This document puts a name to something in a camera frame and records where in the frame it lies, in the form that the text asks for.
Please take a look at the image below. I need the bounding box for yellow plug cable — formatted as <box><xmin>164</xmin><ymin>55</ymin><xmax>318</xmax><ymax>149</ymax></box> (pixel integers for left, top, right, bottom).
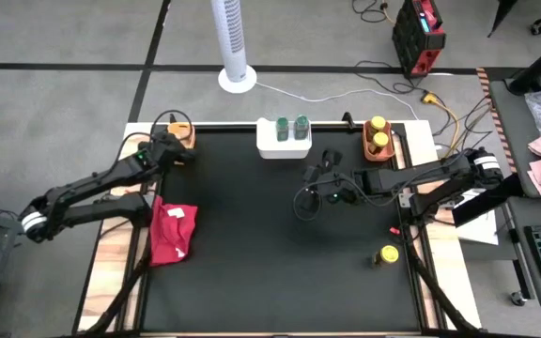
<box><xmin>421</xmin><ymin>92</ymin><xmax>460</xmax><ymax>159</ymax></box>

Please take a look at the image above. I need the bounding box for white plastic bin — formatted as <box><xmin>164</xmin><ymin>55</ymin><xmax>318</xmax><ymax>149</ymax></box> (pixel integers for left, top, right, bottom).
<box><xmin>255</xmin><ymin>116</ymin><xmax>313</xmax><ymax>161</ymax></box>

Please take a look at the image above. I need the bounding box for black rectangular block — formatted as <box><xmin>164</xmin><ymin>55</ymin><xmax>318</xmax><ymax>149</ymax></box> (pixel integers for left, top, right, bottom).
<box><xmin>452</xmin><ymin>172</ymin><xmax>525</xmax><ymax>229</ymax></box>

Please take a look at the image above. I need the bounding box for white tower fan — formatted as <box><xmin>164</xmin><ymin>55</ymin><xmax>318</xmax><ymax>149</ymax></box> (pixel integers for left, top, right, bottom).
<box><xmin>209</xmin><ymin>0</ymin><xmax>258</xmax><ymax>95</ymax></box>

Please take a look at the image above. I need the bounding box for black diagonal frame strut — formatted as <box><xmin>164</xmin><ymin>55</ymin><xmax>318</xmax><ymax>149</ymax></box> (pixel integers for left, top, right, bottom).
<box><xmin>80</xmin><ymin>234</ymin><xmax>155</xmax><ymax>335</ymax></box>
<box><xmin>404</xmin><ymin>224</ymin><xmax>481</xmax><ymax>335</ymax></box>

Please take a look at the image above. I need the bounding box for red black tool case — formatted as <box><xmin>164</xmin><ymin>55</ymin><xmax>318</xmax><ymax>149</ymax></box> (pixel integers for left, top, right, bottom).
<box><xmin>391</xmin><ymin>0</ymin><xmax>447</xmax><ymax>79</ymax></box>

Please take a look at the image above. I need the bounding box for brown spice bottle yellow lid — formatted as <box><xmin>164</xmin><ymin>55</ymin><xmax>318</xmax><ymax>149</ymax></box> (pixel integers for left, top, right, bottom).
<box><xmin>372</xmin><ymin>244</ymin><xmax>400</xmax><ymax>269</ymax></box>
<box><xmin>367</xmin><ymin>115</ymin><xmax>388</xmax><ymax>135</ymax></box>

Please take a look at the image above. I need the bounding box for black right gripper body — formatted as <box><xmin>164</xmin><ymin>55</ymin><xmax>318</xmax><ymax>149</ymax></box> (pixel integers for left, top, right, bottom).
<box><xmin>315</xmin><ymin>169</ymin><xmax>363</xmax><ymax>207</ymax></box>

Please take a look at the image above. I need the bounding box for white fan cable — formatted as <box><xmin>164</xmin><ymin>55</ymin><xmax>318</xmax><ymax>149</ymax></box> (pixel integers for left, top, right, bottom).
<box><xmin>255</xmin><ymin>82</ymin><xmax>421</xmax><ymax>121</ymax></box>

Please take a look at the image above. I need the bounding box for striped hazard tape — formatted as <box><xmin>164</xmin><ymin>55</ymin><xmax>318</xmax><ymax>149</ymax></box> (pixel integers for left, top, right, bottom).
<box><xmin>475</xmin><ymin>68</ymin><xmax>518</xmax><ymax>175</ymax></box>

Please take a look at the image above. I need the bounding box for white paper sheet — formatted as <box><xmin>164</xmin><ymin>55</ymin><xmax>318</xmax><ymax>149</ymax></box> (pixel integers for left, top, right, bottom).
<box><xmin>453</xmin><ymin>187</ymin><xmax>501</xmax><ymax>246</ymax></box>

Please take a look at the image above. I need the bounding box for dark spice can yellow lid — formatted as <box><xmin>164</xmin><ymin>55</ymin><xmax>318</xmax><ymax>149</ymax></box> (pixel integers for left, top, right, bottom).
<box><xmin>368</xmin><ymin>131</ymin><xmax>391</xmax><ymax>155</ymax></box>

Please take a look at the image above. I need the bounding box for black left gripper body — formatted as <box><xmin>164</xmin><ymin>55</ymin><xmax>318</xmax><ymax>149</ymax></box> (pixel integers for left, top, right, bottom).
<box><xmin>150</xmin><ymin>131</ymin><xmax>185</xmax><ymax>165</ymax></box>

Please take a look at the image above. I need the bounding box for red cloth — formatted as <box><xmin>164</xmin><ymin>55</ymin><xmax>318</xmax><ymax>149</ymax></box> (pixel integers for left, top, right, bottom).
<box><xmin>148</xmin><ymin>194</ymin><xmax>199</xmax><ymax>268</ymax></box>

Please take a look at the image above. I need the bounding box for black floor cable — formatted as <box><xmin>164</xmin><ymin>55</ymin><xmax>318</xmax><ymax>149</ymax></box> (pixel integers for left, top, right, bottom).
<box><xmin>354</xmin><ymin>59</ymin><xmax>441</xmax><ymax>96</ymax></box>
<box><xmin>350</xmin><ymin>0</ymin><xmax>394</xmax><ymax>24</ymax></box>

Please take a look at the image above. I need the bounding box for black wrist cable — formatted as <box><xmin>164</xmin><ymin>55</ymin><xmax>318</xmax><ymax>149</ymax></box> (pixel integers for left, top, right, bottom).
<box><xmin>292</xmin><ymin>185</ymin><xmax>322</xmax><ymax>223</ymax></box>
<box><xmin>150</xmin><ymin>110</ymin><xmax>194</xmax><ymax>140</ymax></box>

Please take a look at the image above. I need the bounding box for terracotta plastic bin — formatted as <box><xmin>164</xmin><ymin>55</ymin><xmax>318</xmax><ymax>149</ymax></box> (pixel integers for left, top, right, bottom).
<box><xmin>362</xmin><ymin>119</ymin><xmax>396</xmax><ymax>162</ymax></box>

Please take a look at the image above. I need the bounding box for grey side desk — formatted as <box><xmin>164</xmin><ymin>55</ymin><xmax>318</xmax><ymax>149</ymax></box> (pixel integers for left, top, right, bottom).
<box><xmin>488</xmin><ymin>79</ymin><xmax>541</xmax><ymax>314</ymax></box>

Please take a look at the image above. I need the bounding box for green lid herb bottle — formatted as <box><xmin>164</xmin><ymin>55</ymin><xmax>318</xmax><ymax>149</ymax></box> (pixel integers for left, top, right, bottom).
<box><xmin>293</xmin><ymin>115</ymin><xmax>310</xmax><ymax>141</ymax></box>
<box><xmin>274</xmin><ymin>116</ymin><xmax>291</xmax><ymax>143</ymax></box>

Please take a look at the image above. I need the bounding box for tan plastic bin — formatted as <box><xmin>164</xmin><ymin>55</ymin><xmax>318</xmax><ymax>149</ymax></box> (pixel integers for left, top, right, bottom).
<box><xmin>166</xmin><ymin>121</ymin><xmax>197</xmax><ymax>164</ymax></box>

